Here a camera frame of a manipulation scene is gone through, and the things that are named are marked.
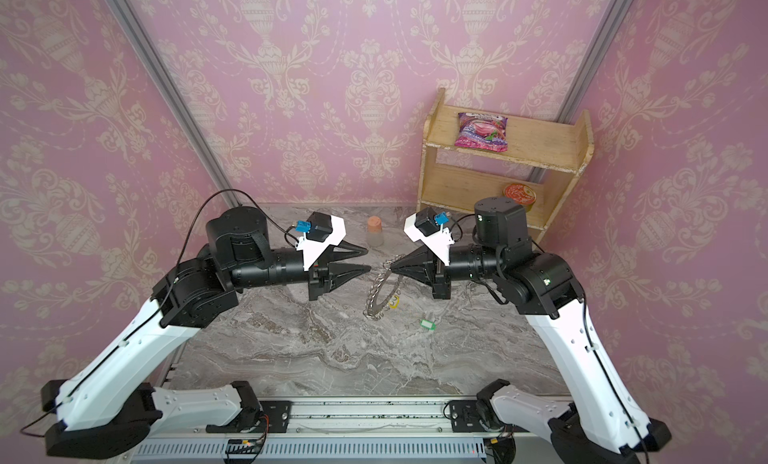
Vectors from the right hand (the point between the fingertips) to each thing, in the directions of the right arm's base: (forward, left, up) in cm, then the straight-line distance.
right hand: (397, 266), depth 53 cm
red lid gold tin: (+36, -39, -18) cm, 56 cm away
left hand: (-1, +5, +4) cm, 7 cm away
